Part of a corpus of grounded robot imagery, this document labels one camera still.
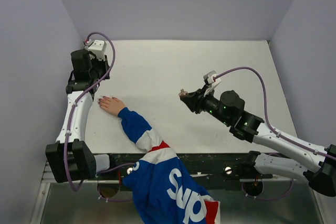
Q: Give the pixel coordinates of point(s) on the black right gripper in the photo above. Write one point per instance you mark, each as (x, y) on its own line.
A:
(196, 105)

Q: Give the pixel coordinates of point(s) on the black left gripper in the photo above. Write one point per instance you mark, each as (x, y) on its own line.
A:
(104, 64)

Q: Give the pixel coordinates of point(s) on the glitter nail polish bottle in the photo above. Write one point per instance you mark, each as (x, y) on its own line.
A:
(183, 94)

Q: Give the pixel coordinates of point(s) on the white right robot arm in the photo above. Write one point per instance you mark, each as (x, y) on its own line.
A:
(301, 160)

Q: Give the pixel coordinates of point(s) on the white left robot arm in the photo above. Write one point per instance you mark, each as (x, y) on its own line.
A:
(69, 157)

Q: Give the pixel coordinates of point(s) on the mannequin hand painted nails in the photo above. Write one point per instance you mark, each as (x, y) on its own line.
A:
(111, 105)

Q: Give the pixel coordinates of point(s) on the blue white red sleeve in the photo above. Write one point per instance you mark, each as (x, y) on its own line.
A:
(162, 189)

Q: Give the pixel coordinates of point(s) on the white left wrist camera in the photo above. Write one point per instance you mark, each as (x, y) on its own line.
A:
(97, 48)

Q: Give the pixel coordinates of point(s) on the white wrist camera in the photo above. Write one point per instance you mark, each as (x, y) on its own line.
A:
(97, 48)
(212, 80)

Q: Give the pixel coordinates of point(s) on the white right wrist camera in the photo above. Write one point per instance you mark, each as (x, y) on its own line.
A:
(212, 80)

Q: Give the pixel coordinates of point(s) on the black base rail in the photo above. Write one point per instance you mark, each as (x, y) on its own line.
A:
(222, 170)

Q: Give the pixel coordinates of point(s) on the aluminium extrusion bracket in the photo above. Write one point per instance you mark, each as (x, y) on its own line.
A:
(48, 176)

